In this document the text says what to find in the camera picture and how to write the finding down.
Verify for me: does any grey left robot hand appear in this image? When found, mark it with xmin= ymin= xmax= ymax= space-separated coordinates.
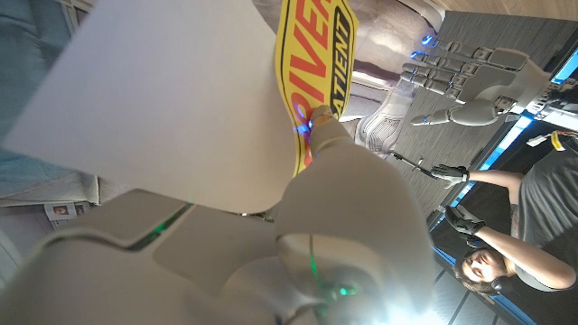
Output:
xmin=399 ymin=35 xmax=552 ymax=127

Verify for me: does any operator right gloved hand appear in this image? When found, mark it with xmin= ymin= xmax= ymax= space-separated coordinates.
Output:
xmin=444 ymin=205 xmax=487 ymax=237

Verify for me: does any operator left forearm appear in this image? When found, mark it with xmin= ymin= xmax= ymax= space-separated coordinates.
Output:
xmin=467 ymin=170 xmax=526 ymax=193

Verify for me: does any human operator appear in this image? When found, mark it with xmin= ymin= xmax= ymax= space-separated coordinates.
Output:
xmin=453 ymin=135 xmax=578 ymax=297

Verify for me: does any operator left gloved hand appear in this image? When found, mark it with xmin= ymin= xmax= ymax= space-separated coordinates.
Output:
xmin=431 ymin=163 xmax=471 ymax=189

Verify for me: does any operator right forearm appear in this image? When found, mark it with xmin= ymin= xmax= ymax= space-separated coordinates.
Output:
xmin=476 ymin=225 xmax=577 ymax=291

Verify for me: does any yellow new driver bumper sticker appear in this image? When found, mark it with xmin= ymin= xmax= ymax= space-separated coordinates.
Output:
xmin=2 ymin=0 xmax=360 ymax=216

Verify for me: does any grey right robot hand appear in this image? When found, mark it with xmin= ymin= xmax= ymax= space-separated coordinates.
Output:
xmin=0 ymin=104 xmax=437 ymax=325

